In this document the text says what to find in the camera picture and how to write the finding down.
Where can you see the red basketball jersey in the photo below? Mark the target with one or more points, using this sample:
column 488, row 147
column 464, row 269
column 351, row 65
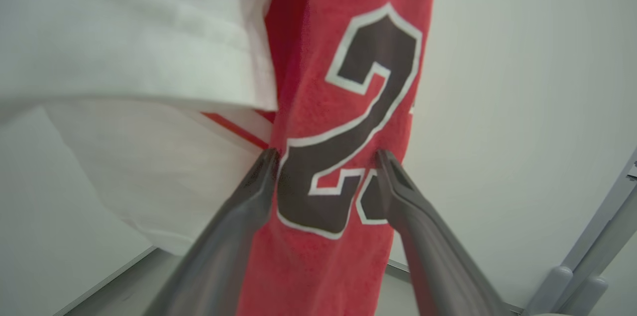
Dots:
column 318, row 107

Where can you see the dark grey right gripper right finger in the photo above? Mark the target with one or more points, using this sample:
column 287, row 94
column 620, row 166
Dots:
column 433, row 256

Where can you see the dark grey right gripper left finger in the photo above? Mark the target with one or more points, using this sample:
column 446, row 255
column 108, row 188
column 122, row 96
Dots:
column 224, row 246

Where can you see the grey partition post with foot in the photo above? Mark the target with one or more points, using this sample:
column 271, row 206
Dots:
column 587, row 296
column 550, row 291

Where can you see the white cloth garment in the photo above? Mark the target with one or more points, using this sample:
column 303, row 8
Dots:
column 124, row 32

